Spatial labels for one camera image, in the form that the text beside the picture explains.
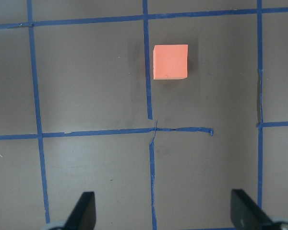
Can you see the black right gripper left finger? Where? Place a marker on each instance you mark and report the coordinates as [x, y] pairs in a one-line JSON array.
[[83, 216]]

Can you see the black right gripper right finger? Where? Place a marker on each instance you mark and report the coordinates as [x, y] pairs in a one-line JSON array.
[[245, 214]]

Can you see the orange foam cube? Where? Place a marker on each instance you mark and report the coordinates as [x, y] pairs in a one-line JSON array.
[[170, 62]]

